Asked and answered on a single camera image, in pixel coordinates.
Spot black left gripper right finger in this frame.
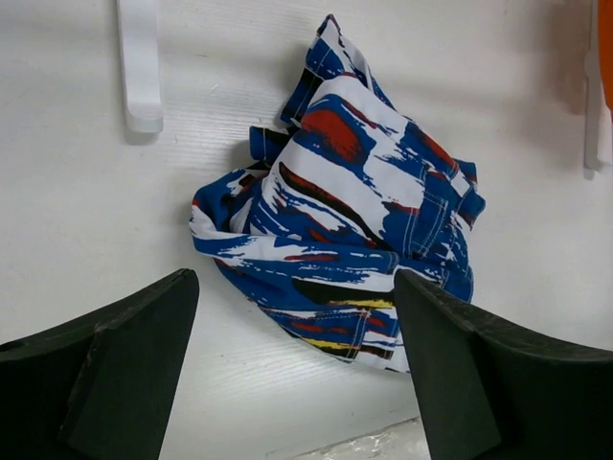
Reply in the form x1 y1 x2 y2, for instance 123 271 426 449
394 270 612 459

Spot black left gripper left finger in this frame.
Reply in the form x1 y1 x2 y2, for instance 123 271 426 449
1 269 199 459

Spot blue white red patterned trousers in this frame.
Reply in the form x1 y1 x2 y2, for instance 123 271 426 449
190 16 486 373

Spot orange garment on hanger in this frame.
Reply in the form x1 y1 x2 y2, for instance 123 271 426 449
597 0 613 112

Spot white clothes rack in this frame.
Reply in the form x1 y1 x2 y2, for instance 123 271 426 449
116 0 164 134

